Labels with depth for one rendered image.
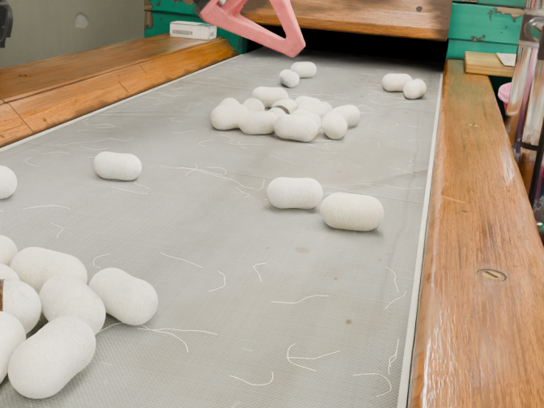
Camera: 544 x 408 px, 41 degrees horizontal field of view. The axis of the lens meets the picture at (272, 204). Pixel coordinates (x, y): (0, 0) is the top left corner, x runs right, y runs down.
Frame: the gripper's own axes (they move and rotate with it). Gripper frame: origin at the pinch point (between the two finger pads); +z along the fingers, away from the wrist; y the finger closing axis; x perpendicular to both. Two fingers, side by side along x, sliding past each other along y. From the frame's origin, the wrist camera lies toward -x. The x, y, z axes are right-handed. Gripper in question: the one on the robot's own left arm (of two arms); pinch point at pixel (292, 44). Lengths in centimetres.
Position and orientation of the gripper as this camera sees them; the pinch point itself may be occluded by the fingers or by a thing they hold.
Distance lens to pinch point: 58.9
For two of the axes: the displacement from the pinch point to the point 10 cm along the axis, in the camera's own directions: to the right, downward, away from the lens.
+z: 6.9, 7.2, 0.6
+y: 2.3, -3.0, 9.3
